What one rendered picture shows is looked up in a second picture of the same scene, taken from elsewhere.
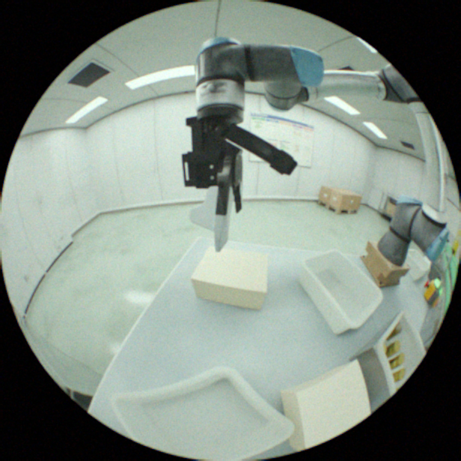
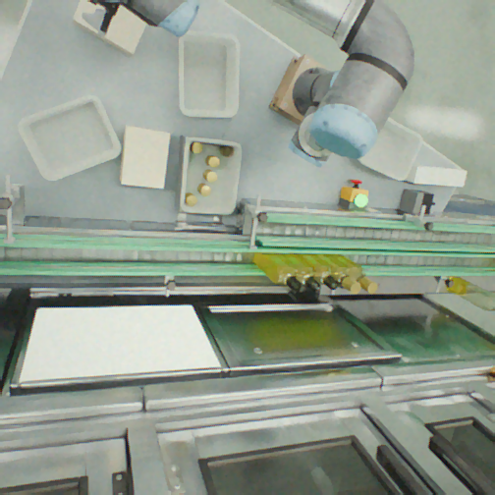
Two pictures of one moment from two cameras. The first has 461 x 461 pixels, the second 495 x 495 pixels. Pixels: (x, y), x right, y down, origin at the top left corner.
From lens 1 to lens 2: 103 cm
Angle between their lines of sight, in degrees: 76
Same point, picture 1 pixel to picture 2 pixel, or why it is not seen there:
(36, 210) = not seen: outside the picture
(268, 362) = (123, 100)
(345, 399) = (151, 152)
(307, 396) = (132, 132)
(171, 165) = not seen: outside the picture
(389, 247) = (300, 88)
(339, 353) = (176, 125)
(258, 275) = (133, 34)
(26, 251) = not seen: outside the picture
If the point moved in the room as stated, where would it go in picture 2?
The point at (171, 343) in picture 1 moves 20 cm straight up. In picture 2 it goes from (53, 69) to (46, 64)
